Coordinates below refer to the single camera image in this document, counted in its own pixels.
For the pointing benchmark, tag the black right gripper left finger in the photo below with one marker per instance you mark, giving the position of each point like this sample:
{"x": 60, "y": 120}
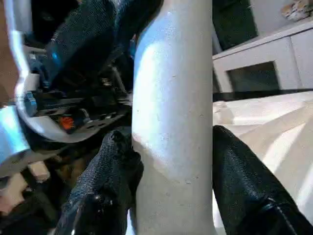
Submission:
{"x": 102, "y": 183}

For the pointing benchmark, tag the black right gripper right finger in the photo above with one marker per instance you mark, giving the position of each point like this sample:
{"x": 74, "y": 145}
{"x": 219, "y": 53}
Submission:
{"x": 249, "y": 195}

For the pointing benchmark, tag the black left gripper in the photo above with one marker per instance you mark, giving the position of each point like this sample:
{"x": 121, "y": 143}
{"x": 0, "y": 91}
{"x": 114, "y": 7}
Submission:
{"x": 85, "y": 102}

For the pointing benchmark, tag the white plastic table top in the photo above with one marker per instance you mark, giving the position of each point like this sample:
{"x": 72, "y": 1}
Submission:
{"x": 269, "y": 122}

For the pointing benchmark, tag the white plastic table leg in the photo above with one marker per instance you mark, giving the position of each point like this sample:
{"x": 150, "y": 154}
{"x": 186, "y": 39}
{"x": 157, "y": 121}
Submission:
{"x": 171, "y": 98}

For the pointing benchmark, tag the black mat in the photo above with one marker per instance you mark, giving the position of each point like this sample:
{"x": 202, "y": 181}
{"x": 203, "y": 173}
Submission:
{"x": 244, "y": 95}

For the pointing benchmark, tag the white cabinet with glass doors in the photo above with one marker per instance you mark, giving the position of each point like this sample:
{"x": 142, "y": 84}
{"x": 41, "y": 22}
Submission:
{"x": 244, "y": 61}

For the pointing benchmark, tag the small beige object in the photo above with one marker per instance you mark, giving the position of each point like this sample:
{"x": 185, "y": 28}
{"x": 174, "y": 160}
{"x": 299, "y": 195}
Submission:
{"x": 293, "y": 12}

